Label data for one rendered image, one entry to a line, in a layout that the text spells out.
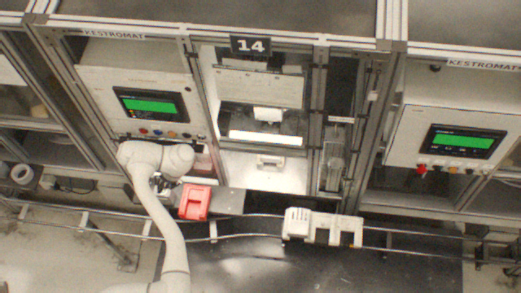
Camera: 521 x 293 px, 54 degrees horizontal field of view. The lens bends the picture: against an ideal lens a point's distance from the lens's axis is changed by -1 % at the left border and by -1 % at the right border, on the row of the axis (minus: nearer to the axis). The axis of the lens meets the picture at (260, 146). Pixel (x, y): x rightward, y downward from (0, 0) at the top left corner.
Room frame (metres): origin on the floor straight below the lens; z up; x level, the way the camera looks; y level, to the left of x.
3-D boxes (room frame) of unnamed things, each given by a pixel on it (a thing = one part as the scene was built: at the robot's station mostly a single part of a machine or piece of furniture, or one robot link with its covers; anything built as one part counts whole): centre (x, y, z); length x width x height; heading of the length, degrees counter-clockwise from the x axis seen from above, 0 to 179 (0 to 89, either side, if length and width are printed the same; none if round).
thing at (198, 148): (1.06, 0.40, 1.37); 0.36 x 0.04 x 0.04; 76
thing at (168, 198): (1.01, 0.47, 0.97); 0.08 x 0.08 x 0.12; 76
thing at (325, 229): (0.78, -0.25, 0.84); 0.36 x 0.14 x 0.10; 76
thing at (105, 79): (1.19, 0.37, 1.60); 0.42 x 0.29 x 0.46; 76
